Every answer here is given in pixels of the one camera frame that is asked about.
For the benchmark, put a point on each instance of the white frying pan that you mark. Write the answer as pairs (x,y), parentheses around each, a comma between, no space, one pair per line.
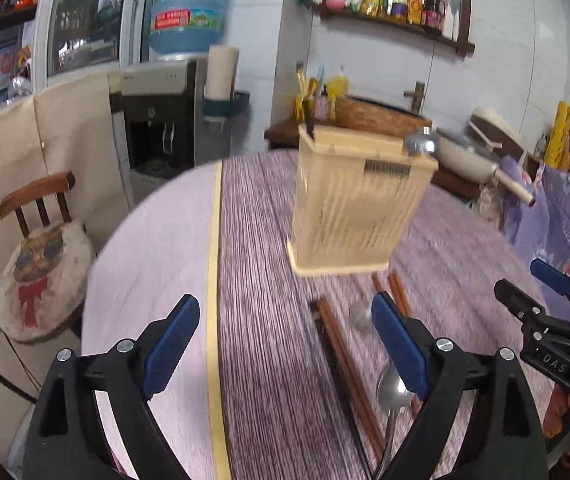
(465,157)

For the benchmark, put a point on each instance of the beige cloth cover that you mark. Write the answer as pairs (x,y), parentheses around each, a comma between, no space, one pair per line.
(0,160)

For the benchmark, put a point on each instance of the blue water jug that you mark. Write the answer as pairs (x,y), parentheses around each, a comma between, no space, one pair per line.
(187,7)

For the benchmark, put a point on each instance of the wooden wall shelf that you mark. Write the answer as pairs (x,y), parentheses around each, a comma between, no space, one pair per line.
(395,27)

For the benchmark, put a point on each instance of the purple floral cloth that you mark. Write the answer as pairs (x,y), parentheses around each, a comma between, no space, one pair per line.
(565,210)

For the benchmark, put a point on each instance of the woven wooden basin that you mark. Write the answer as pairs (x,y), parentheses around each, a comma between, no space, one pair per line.
(380,112)

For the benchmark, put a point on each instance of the yellow package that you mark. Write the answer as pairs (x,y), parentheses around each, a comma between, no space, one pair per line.
(560,135)

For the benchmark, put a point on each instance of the yellow plastic bottle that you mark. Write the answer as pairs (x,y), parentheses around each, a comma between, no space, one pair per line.
(337,90)

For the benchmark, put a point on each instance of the cream pan lid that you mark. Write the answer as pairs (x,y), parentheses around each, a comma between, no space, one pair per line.
(497,127)

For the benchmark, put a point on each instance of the row of condiment bottles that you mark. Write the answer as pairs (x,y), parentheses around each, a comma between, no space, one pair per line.
(405,5)

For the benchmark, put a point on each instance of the teal roll holder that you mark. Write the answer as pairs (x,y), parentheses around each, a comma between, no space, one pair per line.
(230,105)

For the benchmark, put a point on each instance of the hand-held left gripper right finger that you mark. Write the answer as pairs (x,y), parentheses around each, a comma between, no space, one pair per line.
(399,345)

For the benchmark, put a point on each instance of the cup of kitchen utensils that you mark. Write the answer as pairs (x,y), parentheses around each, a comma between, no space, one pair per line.
(310,95)

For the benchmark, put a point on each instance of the printed round seat cushion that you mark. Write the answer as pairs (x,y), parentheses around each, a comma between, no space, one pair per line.
(40,280)

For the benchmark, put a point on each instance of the pink bowl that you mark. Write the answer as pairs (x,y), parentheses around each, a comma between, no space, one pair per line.
(336,2)

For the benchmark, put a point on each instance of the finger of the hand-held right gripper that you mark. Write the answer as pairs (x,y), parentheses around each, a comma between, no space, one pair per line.
(515,300)
(551,272)

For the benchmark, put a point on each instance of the grey water dispenser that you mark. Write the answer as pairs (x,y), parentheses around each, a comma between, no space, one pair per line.
(160,120)

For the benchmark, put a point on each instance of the glass door refrigerator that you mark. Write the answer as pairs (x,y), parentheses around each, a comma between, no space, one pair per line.
(90,15)

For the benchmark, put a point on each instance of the brass faucet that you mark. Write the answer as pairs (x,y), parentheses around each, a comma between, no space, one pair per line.
(417,97)

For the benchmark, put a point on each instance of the metal spoon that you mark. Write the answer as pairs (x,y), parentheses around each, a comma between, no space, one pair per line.
(392,395)
(422,141)

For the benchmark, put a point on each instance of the wooden chair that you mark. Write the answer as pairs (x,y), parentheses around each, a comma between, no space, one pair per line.
(35,195)

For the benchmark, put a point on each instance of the cream perforated utensil holder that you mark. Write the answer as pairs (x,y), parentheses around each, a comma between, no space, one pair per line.
(355,200)

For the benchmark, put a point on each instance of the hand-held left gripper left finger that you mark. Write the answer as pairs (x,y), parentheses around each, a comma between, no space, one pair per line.
(172,347)

